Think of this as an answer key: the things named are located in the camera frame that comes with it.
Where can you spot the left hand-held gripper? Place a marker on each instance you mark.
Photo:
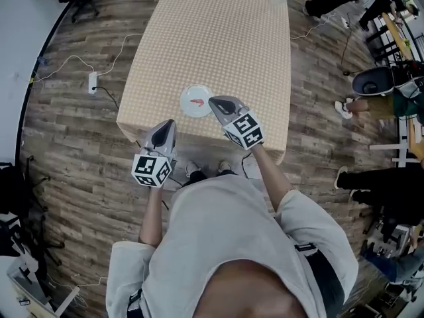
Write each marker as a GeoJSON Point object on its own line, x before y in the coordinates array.
{"type": "Point", "coordinates": [155, 151]}

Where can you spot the person's left forearm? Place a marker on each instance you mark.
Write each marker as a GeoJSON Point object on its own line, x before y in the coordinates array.
{"type": "Point", "coordinates": [151, 217]}

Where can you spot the wooden table with black frame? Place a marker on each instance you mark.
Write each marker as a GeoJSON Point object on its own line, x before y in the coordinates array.
{"type": "Point", "coordinates": [397, 35]}

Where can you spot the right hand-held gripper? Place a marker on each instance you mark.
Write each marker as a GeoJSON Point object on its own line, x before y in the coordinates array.
{"type": "Point", "coordinates": [240, 124]}

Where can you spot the person's right white shoe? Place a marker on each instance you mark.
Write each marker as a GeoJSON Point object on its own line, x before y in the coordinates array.
{"type": "Point", "coordinates": [225, 166]}

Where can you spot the person's left white shoe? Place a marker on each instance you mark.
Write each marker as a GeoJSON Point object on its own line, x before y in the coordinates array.
{"type": "Point", "coordinates": [192, 168]}

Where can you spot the red shrimp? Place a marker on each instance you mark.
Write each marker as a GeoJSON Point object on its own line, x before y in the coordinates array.
{"type": "Point", "coordinates": [197, 101]}

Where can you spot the person's right forearm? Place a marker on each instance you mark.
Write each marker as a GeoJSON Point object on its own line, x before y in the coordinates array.
{"type": "Point", "coordinates": [271, 177]}

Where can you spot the black folded equipment stand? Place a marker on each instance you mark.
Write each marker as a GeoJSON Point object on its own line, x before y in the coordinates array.
{"type": "Point", "coordinates": [20, 204]}

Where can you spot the person's white shirt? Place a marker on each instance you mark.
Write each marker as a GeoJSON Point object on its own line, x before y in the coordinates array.
{"type": "Point", "coordinates": [215, 230]}

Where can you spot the person's black trousers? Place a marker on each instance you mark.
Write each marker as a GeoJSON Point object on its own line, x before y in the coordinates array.
{"type": "Point", "coordinates": [198, 177]}

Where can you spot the grey round bin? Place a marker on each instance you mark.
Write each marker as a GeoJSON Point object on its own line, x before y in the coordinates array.
{"type": "Point", "coordinates": [372, 81]}

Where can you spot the person's white shoe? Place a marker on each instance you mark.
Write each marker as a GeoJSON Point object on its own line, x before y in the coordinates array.
{"type": "Point", "coordinates": [192, 168]}
{"type": "Point", "coordinates": [225, 166]}

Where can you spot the white power strip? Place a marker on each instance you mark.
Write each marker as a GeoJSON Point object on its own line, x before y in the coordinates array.
{"type": "Point", "coordinates": [92, 83]}

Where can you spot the white framed table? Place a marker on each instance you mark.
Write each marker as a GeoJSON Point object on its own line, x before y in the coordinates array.
{"type": "Point", "coordinates": [405, 144]}

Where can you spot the beige checkered tablecloth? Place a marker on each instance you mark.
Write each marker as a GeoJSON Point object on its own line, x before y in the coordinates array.
{"type": "Point", "coordinates": [212, 45]}

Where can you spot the white round plate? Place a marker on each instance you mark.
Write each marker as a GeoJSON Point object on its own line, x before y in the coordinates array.
{"type": "Point", "coordinates": [192, 109]}

